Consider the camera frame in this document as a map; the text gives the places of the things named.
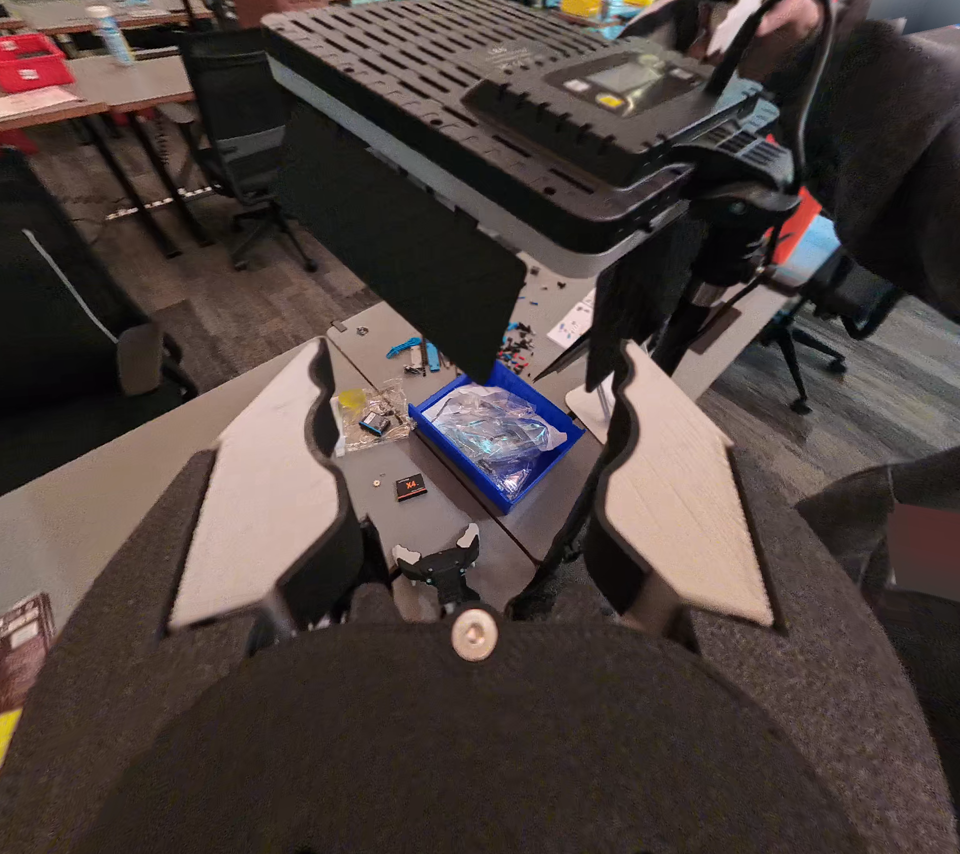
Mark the small black orange box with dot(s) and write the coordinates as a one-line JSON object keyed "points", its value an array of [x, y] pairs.
{"points": [[411, 489]]}

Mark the black led light panel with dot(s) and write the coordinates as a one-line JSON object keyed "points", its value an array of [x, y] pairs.
{"points": [[450, 81]]}

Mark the blue plastic bin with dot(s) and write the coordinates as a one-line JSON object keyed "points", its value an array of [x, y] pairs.
{"points": [[540, 471]]}

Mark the spare black grey gripper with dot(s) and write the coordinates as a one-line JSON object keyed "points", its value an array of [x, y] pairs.
{"points": [[442, 565]]}

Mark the long white power strip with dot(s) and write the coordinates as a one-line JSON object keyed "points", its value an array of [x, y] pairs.
{"points": [[157, 203]]}

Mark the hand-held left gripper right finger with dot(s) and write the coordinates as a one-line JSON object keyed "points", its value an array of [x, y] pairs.
{"points": [[690, 509]]}

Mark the black chair white piping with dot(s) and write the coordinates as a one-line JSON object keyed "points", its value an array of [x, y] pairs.
{"points": [[60, 306]]}

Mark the pile of toy building parts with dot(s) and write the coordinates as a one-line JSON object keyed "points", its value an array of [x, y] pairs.
{"points": [[420, 351]]}

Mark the red parts bin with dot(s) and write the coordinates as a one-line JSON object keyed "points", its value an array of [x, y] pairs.
{"points": [[30, 63]]}

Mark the yellow parts bin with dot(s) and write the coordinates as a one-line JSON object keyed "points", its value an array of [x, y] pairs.
{"points": [[581, 5]]}

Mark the brown storage bin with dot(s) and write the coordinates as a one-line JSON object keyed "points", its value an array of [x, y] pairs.
{"points": [[277, 3]]}

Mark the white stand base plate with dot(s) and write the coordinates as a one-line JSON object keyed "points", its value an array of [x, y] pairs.
{"points": [[585, 411]]}

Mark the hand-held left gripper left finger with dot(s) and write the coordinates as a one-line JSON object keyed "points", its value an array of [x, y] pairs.
{"points": [[262, 516]]}

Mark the blue white bottle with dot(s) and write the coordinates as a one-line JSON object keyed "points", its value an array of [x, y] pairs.
{"points": [[112, 36]]}

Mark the bundle of clear plastic bags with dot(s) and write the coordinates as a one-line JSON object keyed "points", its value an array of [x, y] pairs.
{"points": [[495, 434]]}

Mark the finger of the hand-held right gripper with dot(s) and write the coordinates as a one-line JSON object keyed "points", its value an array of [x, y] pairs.
{"points": [[739, 14], [671, 6]]}

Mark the person's right hand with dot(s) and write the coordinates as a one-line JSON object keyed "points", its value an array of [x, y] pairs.
{"points": [[799, 14]]}

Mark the yellow paper note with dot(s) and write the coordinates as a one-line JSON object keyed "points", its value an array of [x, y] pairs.
{"points": [[7, 734]]}

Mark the brown printed box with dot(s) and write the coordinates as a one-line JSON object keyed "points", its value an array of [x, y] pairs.
{"points": [[26, 644]]}

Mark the black packet blue edge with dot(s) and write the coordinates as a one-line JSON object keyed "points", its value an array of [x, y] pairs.
{"points": [[373, 423]]}

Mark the wooden top black table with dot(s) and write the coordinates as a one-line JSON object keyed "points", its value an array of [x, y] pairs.
{"points": [[127, 78]]}

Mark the clear plastic bag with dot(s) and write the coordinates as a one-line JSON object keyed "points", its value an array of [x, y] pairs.
{"points": [[382, 404]]}

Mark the white instruction leaflet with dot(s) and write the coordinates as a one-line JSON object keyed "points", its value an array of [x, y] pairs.
{"points": [[574, 321]]}

